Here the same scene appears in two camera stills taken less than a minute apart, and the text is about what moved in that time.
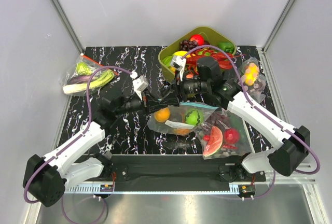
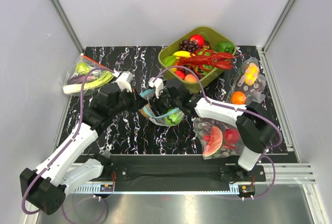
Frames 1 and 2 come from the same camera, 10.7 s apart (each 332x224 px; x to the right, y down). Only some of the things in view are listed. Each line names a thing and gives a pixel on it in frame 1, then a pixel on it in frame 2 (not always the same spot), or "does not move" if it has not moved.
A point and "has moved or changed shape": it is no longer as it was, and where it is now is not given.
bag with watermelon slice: (224, 135) does not move
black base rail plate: (179, 168) does not move
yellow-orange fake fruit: (162, 115) has moved or changed shape
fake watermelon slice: (215, 142) does not move
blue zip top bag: (181, 119) has moved or changed shape
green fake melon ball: (193, 116) → (174, 117)
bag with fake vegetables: (74, 81) does not move
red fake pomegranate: (231, 136) does not move
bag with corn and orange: (254, 83) does not move
